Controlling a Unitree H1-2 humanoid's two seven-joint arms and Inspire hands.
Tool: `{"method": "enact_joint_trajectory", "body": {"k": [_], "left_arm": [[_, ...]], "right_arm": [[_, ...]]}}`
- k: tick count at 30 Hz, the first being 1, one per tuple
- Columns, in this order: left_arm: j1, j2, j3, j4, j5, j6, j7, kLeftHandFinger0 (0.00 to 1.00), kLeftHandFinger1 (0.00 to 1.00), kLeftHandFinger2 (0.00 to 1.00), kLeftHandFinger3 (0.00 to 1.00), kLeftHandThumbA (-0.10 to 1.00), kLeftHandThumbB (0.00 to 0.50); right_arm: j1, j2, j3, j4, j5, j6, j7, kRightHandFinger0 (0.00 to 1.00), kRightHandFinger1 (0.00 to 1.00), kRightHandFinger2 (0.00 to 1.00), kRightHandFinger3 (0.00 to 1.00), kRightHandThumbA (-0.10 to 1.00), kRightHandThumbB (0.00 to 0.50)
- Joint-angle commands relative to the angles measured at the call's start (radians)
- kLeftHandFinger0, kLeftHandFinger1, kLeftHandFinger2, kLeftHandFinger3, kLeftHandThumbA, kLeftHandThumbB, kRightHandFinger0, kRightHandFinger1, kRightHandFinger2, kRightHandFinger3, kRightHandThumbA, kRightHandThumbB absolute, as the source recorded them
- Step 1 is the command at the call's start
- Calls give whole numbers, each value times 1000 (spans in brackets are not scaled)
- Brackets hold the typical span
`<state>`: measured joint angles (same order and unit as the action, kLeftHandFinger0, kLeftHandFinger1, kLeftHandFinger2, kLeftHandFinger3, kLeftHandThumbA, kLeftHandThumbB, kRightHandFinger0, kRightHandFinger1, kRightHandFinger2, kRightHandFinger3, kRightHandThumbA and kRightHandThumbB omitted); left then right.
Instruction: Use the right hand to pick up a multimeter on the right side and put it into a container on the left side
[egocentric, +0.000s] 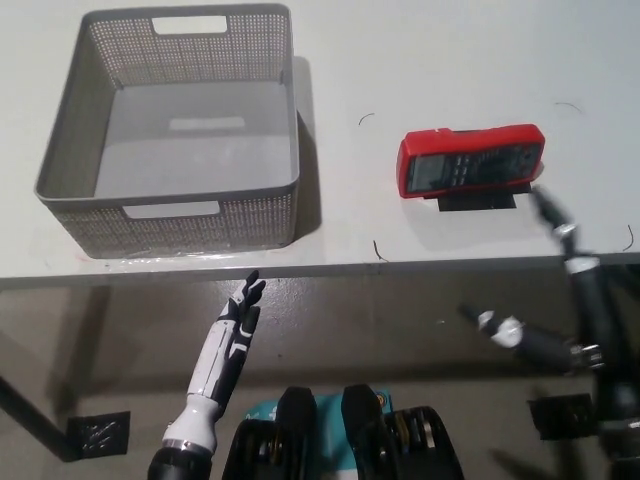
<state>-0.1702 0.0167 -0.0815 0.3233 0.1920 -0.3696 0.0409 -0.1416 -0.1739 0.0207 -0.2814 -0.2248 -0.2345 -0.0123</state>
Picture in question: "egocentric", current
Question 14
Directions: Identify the white and black left hand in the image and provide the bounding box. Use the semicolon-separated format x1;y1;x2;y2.
162;270;268;453

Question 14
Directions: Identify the black and white right hand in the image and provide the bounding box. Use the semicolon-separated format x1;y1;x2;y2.
458;184;640;480

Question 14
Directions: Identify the red digital multimeter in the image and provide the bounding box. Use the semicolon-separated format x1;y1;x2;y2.
398;123;546;200

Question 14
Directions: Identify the black ribbed robot body block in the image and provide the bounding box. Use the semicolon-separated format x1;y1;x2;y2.
341;383;464;480
222;385;319;480

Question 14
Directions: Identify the black tape patch on floor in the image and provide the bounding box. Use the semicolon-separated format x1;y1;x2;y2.
66;410;132;460
528;393;597;441

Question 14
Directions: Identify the clear tape strip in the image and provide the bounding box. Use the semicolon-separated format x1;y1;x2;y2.
74;248;296;265

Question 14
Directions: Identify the black robot legs and base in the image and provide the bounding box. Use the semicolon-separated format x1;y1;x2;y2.
244;389;396;480

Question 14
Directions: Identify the black tape patch on table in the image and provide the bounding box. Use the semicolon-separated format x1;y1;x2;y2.
435;182;519;214

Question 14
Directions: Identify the black metal table leg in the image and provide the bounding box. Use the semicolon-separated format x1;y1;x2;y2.
0;374;84;464

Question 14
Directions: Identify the grey perforated plastic basket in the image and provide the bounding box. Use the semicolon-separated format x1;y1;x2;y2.
33;3;302;260

